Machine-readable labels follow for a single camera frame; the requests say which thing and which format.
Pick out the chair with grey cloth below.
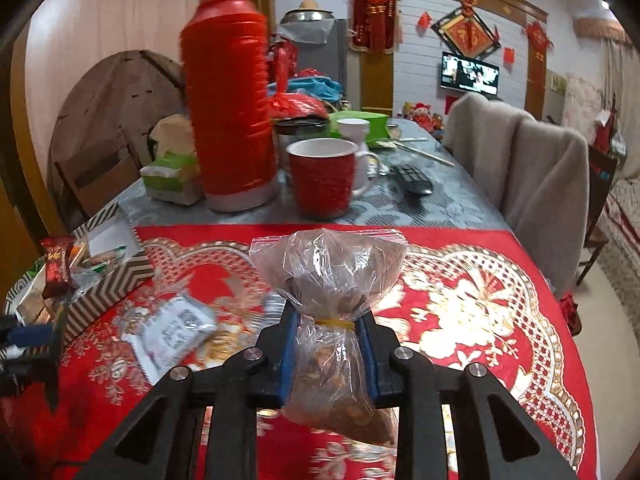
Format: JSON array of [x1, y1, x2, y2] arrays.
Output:
[[442, 92, 591, 297]]

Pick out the dark red candy packet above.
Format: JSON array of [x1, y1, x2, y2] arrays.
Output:
[[40, 236, 76, 299]]

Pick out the wooden folding chair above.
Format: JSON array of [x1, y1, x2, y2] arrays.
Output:
[[53, 147, 144, 219]]

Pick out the chopsticks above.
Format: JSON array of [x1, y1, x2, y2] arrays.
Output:
[[394, 142, 456, 167]]

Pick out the green plastic container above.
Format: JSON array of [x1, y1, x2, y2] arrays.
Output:
[[329, 111, 390, 142]]

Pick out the red and gold table mat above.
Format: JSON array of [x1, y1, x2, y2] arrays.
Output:
[[0, 225, 599, 480]]

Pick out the red plastic bag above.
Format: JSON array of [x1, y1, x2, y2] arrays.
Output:
[[267, 42, 329, 122]]

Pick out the red plush toy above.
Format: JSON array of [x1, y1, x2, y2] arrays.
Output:
[[409, 102, 446, 132]]

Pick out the red mug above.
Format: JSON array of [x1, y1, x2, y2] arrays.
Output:
[[285, 138, 359, 219]]

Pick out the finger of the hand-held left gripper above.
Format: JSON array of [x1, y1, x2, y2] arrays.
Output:
[[0, 314, 54, 347], [0, 345, 54, 377]]

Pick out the clear bag of brown nuts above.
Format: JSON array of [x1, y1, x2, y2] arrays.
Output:
[[248, 228, 409, 449]]

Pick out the sofa with patterned cover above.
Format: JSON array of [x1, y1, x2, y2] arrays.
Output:
[[599, 177, 640, 312]]

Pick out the dark wooden chair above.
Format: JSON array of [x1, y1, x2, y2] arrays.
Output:
[[582, 144, 621, 287]]

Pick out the brown paper bag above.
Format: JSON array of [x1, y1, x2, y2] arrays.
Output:
[[149, 114, 196, 157]]

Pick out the striped cardboard box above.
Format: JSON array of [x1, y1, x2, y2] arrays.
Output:
[[4, 203, 155, 352]]

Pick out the small red knot decoration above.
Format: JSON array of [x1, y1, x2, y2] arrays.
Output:
[[523, 20, 555, 54]]

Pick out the round wooden table top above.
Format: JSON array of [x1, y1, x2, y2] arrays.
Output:
[[47, 49, 189, 197]]

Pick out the blue plastic bag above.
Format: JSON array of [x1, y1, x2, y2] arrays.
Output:
[[267, 77, 344, 104]]

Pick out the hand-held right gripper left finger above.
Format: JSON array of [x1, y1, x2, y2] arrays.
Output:
[[75, 302, 301, 480]]

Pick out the red seat cushion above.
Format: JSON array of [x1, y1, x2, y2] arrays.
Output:
[[559, 294, 582, 337]]

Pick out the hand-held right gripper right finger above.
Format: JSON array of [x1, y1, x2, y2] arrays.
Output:
[[355, 312, 578, 480]]

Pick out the wall television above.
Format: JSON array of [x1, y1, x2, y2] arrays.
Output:
[[439, 51, 501, 97]]

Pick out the green tissue pack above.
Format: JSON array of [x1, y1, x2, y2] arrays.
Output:
[[139, 152, 204, 206]]

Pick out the steel cup with dark lid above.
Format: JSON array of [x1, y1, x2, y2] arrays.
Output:
[[274, 117, 331, 172]]

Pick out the black remote control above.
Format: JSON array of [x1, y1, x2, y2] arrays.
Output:
[[392, 163, 435, 196]]

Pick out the small white cup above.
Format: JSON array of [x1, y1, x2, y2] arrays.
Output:
[[337, 118, 372, 144]]

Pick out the large red knot decoration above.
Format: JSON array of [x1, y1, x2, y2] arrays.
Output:
[[348, 0, 403, 54]]

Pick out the red thermos flask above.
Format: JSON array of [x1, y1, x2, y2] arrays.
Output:
[[179, 0, 280, 213]]

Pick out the diamond red wall picture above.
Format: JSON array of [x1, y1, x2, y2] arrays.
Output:
[[430, 7, 503, 61]]

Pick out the grey refrigerator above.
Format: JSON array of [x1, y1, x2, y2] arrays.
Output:
[[279, 18, 351, 102]]

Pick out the silver snack packet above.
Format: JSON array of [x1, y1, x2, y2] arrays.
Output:
[[130, 293, 219, 384]]

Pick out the steel pot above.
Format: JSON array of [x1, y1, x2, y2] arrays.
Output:
[[279, 0, 335, 25]]

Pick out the beige curtain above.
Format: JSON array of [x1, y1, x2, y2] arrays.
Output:
[[599, 34, 640, 182]]

